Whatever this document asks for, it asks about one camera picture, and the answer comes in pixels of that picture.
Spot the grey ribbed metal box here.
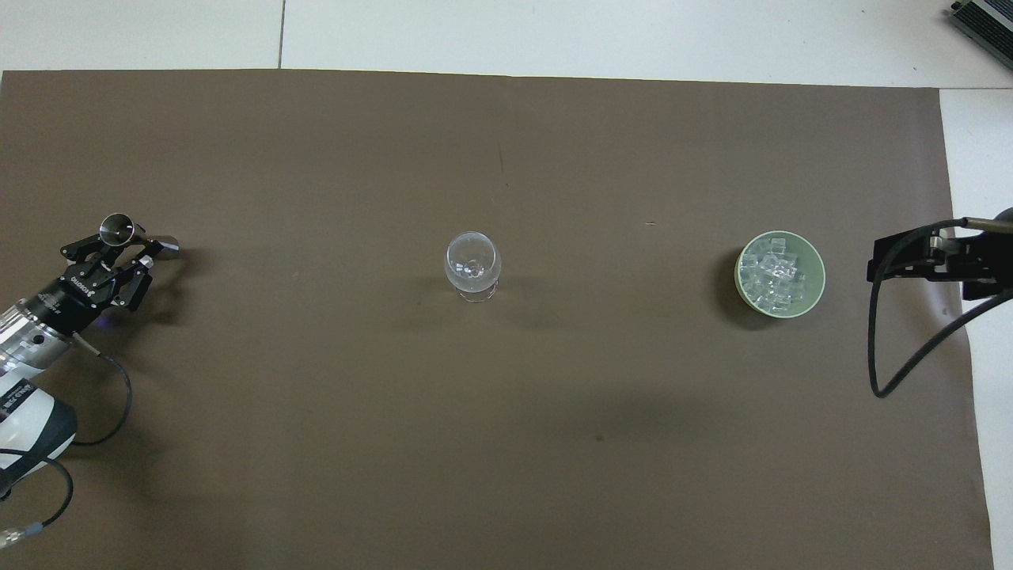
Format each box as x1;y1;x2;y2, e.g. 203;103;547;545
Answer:
950;0;1013;70

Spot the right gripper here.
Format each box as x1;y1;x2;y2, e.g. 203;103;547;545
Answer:
954;207;1013;301

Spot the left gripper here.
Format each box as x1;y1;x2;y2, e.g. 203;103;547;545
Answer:
16;235;156;336

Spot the clear ice cubes pile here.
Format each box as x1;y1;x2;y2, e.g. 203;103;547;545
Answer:
742;240;810;310

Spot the silver metal jigger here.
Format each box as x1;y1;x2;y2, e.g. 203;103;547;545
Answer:
99;212;181;261

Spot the black cable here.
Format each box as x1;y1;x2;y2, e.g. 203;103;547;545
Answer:
0;448;74;549
867;218;1013;399
73;332;133;447

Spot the pale green bowl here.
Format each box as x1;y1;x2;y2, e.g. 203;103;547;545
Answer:
734;230;826;319

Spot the clear stemless glass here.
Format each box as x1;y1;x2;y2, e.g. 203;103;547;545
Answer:
446;230;503;303

